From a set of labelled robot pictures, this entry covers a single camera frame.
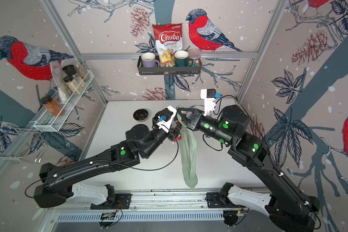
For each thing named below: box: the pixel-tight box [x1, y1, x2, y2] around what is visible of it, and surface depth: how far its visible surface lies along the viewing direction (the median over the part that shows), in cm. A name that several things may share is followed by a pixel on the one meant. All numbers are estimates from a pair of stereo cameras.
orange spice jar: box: [40, 95, 66, 117], surface depth 69 cm
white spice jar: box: [63, 75, 83, 95], surface depth 79 cm
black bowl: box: [132, 108, 149, 122], surface depth 109 cm
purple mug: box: [141, 52, 160, 68], surface depth 85 cm
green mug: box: [174, 45, 191, 67], surface depth 85 cm
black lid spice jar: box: [61, 64, 87, 89], surface depth 81 cm
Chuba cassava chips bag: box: [152, 23, 184, 68], surface depth 83 cm
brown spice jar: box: [75, 61, 90, 82], surface depth 87 cm
